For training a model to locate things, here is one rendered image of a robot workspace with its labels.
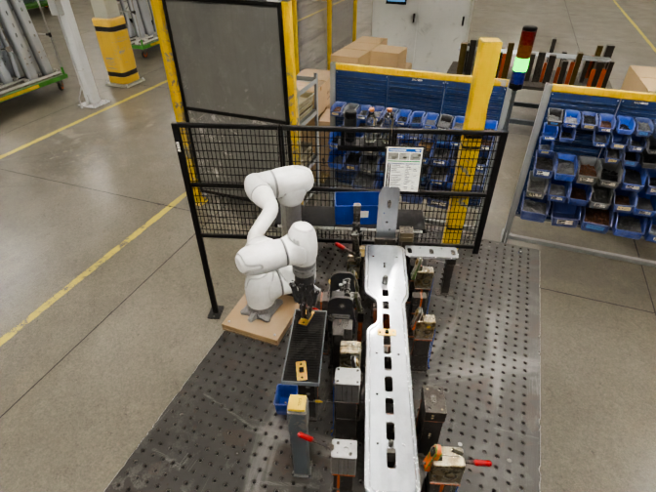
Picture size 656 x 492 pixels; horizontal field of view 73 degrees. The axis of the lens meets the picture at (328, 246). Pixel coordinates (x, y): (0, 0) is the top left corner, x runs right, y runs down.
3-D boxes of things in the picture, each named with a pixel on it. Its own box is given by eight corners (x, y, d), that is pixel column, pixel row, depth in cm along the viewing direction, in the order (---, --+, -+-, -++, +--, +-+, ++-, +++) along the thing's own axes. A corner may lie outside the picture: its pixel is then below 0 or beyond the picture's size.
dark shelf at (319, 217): (426, 233, 263) (426, 229, 261) (274, 227, 268) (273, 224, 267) (422, 213, 280) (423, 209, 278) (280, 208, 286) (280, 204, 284)
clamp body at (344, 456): (356, 512, 169) (359, 463, 147) (326, 509, 170) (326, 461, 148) (356, 485, 177) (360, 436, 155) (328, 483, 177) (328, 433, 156)
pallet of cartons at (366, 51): (384, 142, 609) (389, 61, 546) (330, 132, 635) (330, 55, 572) (407, 112, 697) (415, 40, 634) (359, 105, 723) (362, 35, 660)
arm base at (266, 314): (235, 318, 244) (234, 311, 240) (256, 293, 260) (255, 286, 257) (265, 328, 238) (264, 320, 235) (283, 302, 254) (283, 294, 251)
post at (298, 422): (310, 478, 179) (307, 415, 153) (291, 476, 180) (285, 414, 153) (312, 460, 185) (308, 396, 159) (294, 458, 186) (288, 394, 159)
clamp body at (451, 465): (455, 520, 167) (473, 472, 145) (415, 516, 168) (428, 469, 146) (451, 491, 175) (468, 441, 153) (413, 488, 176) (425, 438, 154)
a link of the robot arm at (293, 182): (273, 283, 256) (308, 272, 263) (283, 302, 244) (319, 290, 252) (264, 163, 207) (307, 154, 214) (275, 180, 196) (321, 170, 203)
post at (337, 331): (342, 392, 211) (344, 335, 187) (331, 391, 211) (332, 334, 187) (343, 384, 215) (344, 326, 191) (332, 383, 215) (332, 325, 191)
